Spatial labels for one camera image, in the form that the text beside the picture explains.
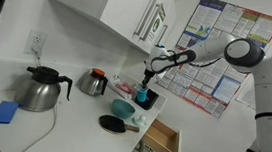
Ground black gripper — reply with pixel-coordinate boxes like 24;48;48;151
140;67;156;86

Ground light blue plastic cup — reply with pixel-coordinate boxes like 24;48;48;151
134;82;151;104

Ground teal green bowl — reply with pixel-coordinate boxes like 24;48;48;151
110;96;137;121

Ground black plastic bin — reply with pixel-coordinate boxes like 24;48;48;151
133;86;161;112

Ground pink packets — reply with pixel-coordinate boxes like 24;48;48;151
114;80;136;97

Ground white packets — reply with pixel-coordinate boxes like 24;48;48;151
111;73;122;84

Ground black ping-pong paddle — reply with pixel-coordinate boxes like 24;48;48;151
98;111;141;138

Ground silver carafe with orange lid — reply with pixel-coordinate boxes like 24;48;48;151
76;67;111;99

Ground wooden drawer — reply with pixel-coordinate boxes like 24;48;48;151
139;116;184;152

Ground green and white sign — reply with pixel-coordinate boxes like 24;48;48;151
148;3;169;36

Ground large silver coffee carafe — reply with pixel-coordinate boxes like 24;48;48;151
11;61;77;115

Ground blue sponge cloth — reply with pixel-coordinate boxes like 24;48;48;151
0;98;22;125

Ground silver cabinet handle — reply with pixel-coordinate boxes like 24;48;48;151
152;24;171;47
136;2;169;42
130;0;163;38

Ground large colourful wall poster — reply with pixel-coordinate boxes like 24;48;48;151
148;0;272;126

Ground white wall cabinet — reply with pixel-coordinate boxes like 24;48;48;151
46;0;182;64

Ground white wall outlet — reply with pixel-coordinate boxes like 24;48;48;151
21;27;51;60

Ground white power cable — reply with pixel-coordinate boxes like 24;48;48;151
0;43;64;152

